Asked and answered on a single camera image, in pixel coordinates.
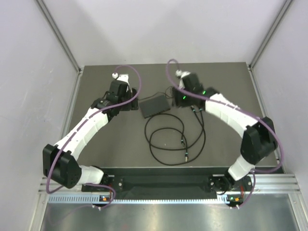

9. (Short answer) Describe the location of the thin black power cable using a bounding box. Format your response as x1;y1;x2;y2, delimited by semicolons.
138;85;176;102

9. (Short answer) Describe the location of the dark grey network switch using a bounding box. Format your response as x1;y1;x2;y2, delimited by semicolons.
139;95;170;118

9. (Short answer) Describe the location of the black ethernet cable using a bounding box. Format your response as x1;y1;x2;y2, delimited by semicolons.
149;107;206;167
144;113;186;151

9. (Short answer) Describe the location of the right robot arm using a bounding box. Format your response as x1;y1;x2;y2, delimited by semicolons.
172;70;277;191

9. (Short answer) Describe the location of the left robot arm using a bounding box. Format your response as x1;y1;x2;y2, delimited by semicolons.
42;74;138;191

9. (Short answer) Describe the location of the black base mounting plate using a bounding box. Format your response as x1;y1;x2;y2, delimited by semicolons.
81;175;255;200

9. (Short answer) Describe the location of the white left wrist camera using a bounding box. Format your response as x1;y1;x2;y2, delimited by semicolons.
111;72;129;88

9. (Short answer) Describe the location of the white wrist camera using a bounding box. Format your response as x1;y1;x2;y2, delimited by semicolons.
111;72;129;88
175;69;190;89

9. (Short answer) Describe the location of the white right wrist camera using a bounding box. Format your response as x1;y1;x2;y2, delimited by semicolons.
175;69;190;89

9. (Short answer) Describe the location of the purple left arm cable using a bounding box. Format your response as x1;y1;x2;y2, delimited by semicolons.
45;65;142;227

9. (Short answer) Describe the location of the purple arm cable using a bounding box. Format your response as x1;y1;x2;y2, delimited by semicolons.
45;65;142;227
166;59;286;209

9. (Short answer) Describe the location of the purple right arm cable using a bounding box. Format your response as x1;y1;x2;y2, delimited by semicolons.
166;59;286;209

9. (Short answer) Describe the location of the slotted grey cable duct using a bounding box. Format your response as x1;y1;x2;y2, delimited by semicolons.
48;194;241;205

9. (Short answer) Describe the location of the aluminium front frame rail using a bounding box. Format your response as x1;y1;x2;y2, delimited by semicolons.
38;173;301;196

